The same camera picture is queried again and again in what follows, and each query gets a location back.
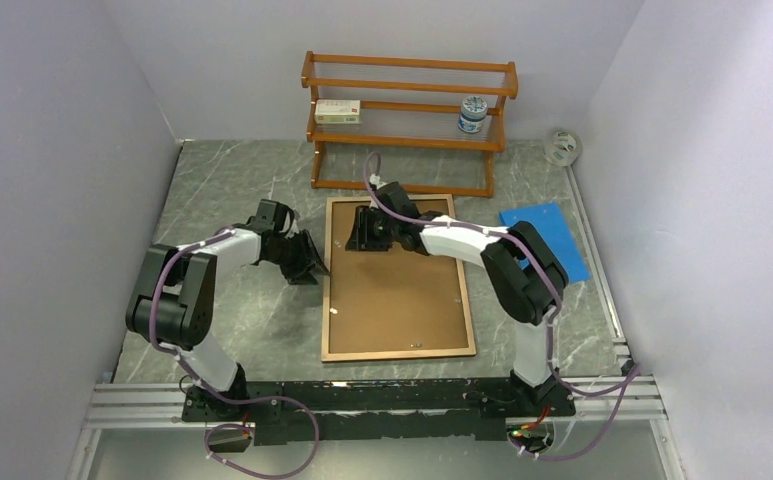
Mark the white red small box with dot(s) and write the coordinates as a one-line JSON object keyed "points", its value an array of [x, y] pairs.
{"points": [[334, 111]]}

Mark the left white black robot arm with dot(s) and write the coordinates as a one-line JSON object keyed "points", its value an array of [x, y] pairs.
{"points": [[172, 303]]}

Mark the clear tape roll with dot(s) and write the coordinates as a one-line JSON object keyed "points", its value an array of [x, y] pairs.
{"points": [[561, 147]]}

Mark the blue white ceramic jar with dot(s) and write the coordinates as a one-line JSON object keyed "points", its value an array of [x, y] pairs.
{"points": [[473, 113]]}

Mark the picture frame black and gold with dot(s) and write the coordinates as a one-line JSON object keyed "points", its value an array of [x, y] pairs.
{"points": [[396, 278]]}

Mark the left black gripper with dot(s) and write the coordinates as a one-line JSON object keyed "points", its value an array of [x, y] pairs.
{"points": [[308, 256]]}

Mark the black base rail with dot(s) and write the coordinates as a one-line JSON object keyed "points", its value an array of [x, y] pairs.
{"points": [[282, 412]]}

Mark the orange wooden shelf rack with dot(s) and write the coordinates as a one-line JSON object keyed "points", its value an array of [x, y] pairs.
{"points": [[409, 103]]}

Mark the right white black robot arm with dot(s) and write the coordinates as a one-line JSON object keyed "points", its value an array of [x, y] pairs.
{"points": [[526, 276]]}

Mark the brown cardboard backing board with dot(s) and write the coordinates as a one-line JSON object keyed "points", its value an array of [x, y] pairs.
{"points": [[396, 285]]}

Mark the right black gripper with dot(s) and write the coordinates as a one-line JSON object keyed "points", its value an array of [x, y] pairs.
{"points": [[360, 239]]}

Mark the blue clipboard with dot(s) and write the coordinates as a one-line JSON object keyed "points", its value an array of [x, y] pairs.
{"points": [[550, 223]]}

